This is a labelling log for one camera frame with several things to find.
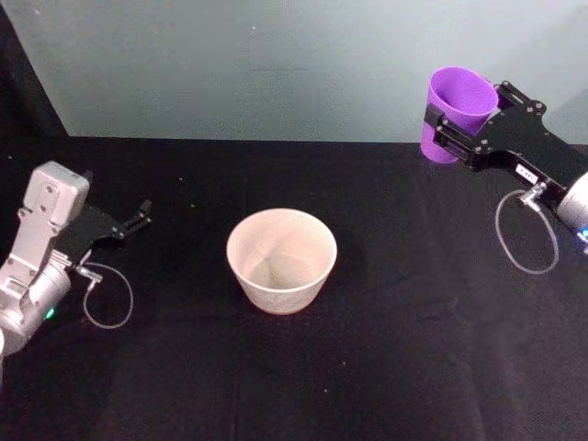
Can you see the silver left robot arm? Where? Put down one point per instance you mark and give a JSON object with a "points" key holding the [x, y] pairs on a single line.
{"points": [[41, 257]]}

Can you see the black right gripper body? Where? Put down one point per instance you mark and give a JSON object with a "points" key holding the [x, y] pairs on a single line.
{"points": [[514, 142]]}

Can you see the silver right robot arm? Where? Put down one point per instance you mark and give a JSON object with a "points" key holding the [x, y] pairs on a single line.
{"points": [[576, 206]]}

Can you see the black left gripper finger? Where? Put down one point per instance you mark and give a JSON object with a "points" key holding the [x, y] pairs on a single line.
{"points": [[136, 225], [144, 207]]}

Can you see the white round bowl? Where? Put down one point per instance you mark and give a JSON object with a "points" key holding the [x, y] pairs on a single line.
{"points": [[280, 262]]}

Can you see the black table cloth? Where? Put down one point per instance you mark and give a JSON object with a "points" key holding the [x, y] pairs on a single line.
{"points": [[294, 376]]}

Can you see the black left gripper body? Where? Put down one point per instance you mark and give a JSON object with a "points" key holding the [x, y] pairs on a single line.
{"points": [[92, 227]]}

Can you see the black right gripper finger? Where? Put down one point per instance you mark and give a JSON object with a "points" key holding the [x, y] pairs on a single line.
{"points": [[513, 95], [455, 138]]}

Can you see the purple plastic cup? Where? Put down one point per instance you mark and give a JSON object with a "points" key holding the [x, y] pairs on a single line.
{"points": [[452, 98]]}

